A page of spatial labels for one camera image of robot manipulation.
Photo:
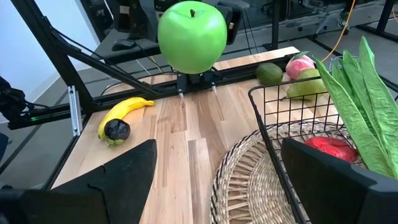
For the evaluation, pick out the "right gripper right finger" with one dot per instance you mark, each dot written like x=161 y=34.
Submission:
x=329 y=193

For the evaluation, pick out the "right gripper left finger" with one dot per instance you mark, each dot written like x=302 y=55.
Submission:
x=118 y=186

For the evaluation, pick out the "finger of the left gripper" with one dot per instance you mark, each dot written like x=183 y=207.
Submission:
x=147 y=18
x=233 y=18

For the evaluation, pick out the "shiny red fruit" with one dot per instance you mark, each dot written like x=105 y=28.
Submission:
x=331 y=147

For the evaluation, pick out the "green apple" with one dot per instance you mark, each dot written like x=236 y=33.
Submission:
x=192 y=40

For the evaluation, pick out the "dark purple mangosteen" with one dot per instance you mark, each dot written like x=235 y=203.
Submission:
x=117 y=129

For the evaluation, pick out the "dark green avocado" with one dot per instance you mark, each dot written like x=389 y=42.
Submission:
x=269 y=73

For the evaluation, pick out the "yellow banana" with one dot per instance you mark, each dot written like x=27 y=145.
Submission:
x=124 y=107

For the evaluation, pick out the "green leaf vegetable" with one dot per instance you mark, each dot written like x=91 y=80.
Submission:
x=367 y=109

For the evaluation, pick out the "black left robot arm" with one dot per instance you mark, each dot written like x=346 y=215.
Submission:
x=194 y=81

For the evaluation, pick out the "black computer mouse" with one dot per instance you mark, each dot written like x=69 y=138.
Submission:
x=122 y=45

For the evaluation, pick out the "black standing desk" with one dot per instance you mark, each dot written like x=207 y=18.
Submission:
x=275 y=25

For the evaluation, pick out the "pink peach with green leaf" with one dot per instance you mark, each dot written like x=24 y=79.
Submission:
x=297 y=68

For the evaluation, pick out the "round woven straw mat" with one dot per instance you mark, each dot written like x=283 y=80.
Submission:
x=248 y=186

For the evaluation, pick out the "light green pear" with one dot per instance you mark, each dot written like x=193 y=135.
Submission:
x=308 y=87

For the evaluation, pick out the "silver metal bracket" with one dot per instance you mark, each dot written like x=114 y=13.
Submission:
x=75 y=112

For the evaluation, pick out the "black aluminium frame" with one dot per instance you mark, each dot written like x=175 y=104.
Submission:
x=60 y=62

